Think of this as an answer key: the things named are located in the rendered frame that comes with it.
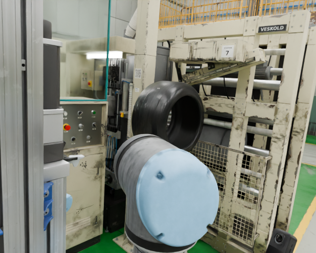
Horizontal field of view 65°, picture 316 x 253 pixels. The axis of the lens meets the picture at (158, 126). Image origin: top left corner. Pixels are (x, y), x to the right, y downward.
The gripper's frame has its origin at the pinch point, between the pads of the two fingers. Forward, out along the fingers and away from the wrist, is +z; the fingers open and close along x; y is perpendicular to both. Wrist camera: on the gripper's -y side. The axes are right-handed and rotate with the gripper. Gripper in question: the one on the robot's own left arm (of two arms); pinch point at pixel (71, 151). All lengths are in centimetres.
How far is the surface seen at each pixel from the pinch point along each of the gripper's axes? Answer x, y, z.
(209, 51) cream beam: 51, -71, 79
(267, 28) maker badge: 86, -96, 93
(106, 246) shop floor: 4, 107, 71
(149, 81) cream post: 10, -41, 82
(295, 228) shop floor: 180, 83, 170
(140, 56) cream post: 0, -58, 78
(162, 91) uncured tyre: 29, -38, 51
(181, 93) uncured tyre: 41, -39, 59
